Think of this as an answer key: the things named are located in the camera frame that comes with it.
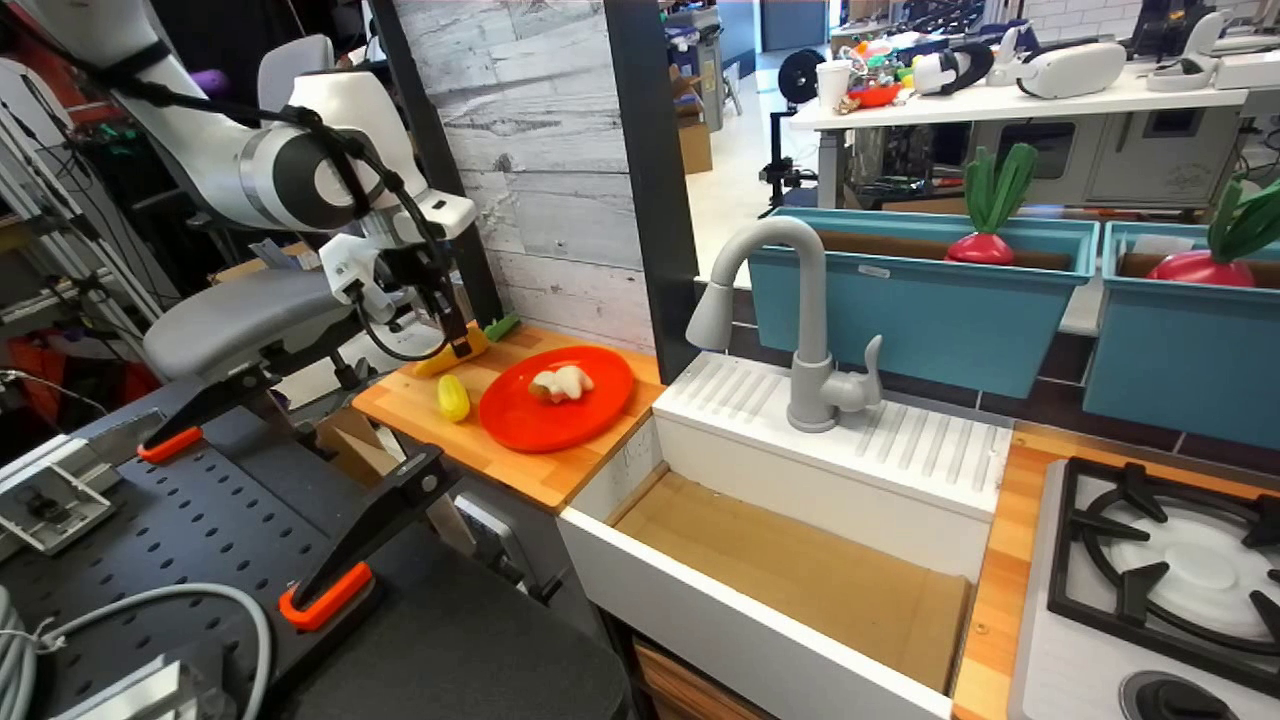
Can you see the red toy radish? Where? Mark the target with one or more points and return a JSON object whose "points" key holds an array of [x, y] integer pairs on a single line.
{"points": [[985, 244], [1202, 264]]}

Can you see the purple foam roll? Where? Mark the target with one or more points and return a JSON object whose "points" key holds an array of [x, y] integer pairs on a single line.
{"points": [[209, 82]]}

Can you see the grey office chair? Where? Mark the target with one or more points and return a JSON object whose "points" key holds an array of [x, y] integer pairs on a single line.
{"points": [[226, 325]]}

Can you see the silver toy stove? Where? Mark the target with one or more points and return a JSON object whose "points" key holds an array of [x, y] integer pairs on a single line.
{"points": [[1067, 655]]}

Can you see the whitewashed wood backdrop panel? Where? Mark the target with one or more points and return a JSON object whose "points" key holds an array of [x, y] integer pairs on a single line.
{"points": [[532, 163]]}

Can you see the orange cutting board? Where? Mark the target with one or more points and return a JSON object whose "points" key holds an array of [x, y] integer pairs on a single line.
{"points": [[424, 433]]}

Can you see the white table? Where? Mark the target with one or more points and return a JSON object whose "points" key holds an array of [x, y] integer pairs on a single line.
{"points": [[962, 104]]}

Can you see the white toy garlic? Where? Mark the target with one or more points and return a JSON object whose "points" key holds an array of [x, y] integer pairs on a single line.
{"points": [[563, 380]]}

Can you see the teal planter box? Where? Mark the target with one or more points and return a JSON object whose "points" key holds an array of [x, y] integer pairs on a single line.
{"points": [[920, 313], [1186, 355]]}

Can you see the black frame post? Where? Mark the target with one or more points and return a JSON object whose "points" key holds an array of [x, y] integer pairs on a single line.
{"points": [[652, 184], [424, 127]]}

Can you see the brown cardboard box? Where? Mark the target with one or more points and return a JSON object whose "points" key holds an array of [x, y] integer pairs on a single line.
{"points": [[694, 146]]}

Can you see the yellow toy lemon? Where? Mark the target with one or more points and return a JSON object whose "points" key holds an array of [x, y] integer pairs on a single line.
{"points": [[455, 396]]}

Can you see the red bowl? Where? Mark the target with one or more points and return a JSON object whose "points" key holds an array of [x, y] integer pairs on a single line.
{"points": [[875, 96]]}

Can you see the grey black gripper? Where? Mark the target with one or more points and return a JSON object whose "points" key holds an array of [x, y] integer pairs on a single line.
{"points": [[374, 280]]}

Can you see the white headset device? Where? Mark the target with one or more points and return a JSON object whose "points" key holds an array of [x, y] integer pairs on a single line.
{"points": [[1073, 71]]}

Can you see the white toy sink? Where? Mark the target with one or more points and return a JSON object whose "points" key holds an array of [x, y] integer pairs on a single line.
{"points": [[920, 452]]}

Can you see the white plastic device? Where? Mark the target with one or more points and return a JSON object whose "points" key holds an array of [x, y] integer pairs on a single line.
{"points": [[1233, 64]]}

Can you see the silver metal bracket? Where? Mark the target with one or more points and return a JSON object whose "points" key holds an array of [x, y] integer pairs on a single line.
{"points": [[44, 504]]}

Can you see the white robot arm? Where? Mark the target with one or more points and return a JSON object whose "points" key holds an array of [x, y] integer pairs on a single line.
{"points": [[201, 146]]}

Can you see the black stove knob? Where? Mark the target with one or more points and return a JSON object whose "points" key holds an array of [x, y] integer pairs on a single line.
{"points": [[1179, 696]]}

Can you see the red plastic plate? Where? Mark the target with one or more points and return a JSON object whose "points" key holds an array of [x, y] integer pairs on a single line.
{"points": [[532, 423]]}

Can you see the black round stand device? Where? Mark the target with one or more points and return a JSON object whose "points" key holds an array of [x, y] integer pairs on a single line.
{"points": [[796, 79]]}

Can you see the grey toy faucet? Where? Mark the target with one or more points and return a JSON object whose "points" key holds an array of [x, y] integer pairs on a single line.
{"points": [[811, 387]]}

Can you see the white metal rack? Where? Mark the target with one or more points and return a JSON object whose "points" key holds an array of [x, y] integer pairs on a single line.
{"points": [[65, 227]]}

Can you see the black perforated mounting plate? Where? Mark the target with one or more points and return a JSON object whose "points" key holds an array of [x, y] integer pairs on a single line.
{"points": [[175, 535]]}

